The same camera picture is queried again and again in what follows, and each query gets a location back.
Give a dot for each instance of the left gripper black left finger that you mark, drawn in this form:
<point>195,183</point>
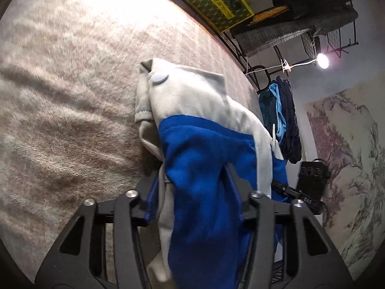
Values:
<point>145,208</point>

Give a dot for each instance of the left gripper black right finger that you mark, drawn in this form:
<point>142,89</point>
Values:
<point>242,190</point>

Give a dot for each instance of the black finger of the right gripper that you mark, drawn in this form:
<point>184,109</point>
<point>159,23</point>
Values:
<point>284,190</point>

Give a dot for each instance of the grey and blue hooded jacket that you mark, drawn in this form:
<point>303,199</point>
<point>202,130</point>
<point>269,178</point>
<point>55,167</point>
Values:
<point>187,120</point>

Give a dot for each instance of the dark hanging clothes on rack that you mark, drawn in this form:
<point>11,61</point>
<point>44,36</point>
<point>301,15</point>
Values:
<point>318,16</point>

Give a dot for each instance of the navy quilted folded jacket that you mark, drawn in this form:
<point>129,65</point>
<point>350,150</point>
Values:
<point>290,144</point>

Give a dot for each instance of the light blue folded garment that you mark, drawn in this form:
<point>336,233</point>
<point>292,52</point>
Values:
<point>271,109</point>

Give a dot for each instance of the white clip lamp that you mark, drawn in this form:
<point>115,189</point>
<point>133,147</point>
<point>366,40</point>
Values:
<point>321,60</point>

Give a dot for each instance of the grey woven hanging cloth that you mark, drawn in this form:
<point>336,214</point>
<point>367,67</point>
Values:
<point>259,39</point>

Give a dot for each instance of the beige plaid bed cover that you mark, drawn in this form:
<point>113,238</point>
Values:
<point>69,70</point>

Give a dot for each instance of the yellow green patterned box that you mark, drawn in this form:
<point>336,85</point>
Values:
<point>223,15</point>

